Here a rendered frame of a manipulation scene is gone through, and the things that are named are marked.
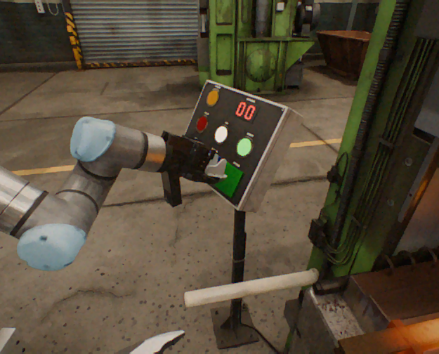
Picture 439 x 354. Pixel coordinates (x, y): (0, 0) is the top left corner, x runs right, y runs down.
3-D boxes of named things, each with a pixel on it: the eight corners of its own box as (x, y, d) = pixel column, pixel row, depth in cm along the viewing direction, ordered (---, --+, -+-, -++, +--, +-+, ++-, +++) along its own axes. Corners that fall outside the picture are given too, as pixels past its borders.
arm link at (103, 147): (64, 142, 48) (81, 103, 44) (123, 155, 56) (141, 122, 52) (69, 172, 43) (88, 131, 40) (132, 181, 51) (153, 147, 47)
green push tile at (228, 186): (230, 198, 69) (243, 172, 67) (214, 185, 74) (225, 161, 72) (235, 199, 70) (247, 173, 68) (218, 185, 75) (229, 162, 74)
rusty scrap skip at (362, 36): (352, 84, 560) (364, 39, 514) (308, 67, 715) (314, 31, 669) (401, 81, 581) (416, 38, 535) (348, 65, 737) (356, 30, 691)
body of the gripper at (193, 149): (219, 152, 59) (175, 138, 51) (204, 185, 61) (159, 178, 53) (201, 140, 64) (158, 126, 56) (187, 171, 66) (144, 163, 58)
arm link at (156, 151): (139, 176, 50) (123, 159, 55) (160, 179, 53) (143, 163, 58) (153, 139, 48) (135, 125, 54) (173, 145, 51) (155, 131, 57)
